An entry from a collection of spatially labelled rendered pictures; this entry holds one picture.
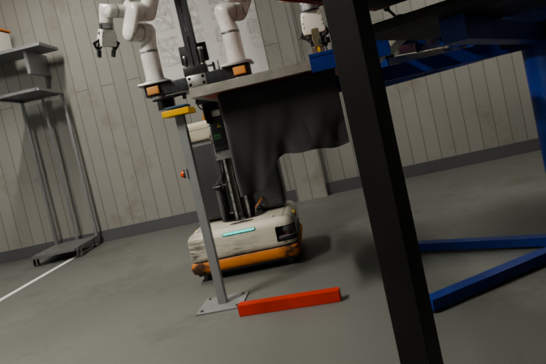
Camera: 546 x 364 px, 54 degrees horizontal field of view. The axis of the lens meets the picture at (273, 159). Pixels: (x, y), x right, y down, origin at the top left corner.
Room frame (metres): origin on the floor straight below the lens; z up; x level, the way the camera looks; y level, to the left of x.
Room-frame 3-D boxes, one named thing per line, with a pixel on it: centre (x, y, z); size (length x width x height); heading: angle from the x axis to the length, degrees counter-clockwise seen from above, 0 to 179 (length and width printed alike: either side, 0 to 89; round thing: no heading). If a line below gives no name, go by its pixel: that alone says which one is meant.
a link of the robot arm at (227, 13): (2.80, 0.06, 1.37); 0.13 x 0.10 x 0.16; 129
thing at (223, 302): (2.54, 0.38, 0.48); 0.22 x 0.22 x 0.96; 83
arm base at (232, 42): (2.80, 0.07, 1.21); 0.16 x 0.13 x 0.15; 175
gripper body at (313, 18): (2.33, -0.30, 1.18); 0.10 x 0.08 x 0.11; 83
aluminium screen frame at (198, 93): (2.35, -0.16, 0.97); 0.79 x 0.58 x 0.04; 83
